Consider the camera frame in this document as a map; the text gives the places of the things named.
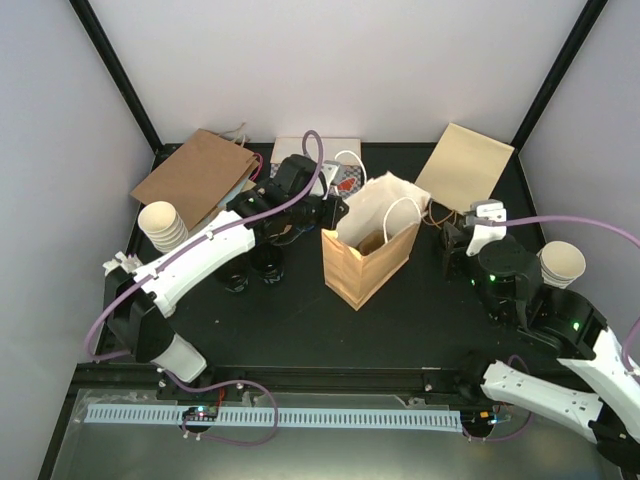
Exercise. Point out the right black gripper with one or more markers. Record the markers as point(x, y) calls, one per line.
point(454, 241)

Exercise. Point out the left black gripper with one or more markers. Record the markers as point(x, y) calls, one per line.
point(336, 209)

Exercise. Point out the orange paper bag white handles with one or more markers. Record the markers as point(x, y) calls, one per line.
point(386, 203)

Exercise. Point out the single pulp cup carrier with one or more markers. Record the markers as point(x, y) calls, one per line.
point(371, 242)

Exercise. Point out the black coffee cup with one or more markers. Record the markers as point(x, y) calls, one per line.
point(234, 279)
point(267, 261)

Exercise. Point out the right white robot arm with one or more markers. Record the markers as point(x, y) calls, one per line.
point(565, 327)

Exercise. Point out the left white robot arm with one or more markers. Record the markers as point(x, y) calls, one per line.
point(141, 298)

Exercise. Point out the black coffee cup open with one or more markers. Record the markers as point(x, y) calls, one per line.
point(267, 261)

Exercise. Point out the pink white paper bag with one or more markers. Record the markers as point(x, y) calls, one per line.
point(245, 183)

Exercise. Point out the right stack paper cups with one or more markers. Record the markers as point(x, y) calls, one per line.
point(561, 263)

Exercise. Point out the stack paper cups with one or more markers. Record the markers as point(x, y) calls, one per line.
point(561, 263)
point(162, 225)

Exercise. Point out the brown kraft paper bag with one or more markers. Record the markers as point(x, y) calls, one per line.
point(197, 176)

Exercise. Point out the right base circuit board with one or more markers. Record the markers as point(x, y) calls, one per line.
point(484, 417)

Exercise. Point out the base circuit board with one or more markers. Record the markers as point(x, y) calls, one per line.
point(200, 413)
point(484, 417)

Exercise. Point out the left stack paper cups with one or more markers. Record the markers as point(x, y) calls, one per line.
point(162, 225)

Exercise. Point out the white wrapped straws bundle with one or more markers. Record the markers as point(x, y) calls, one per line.
point(128, 263)

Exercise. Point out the left base circuit board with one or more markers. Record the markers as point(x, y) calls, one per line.
point(200, 413)

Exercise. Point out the tan paper bag brown handles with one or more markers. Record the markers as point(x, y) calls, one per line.
point(463, 168)

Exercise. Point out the left black frame post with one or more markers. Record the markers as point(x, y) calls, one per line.
point(99, 39)

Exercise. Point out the black frame post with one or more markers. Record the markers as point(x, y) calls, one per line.
point(99, 39)
point(577, 36)

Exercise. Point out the light blue cable duct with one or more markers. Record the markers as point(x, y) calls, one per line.
point(313, 418)

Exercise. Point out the right black frame post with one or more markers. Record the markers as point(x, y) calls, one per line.
point(577, 36)

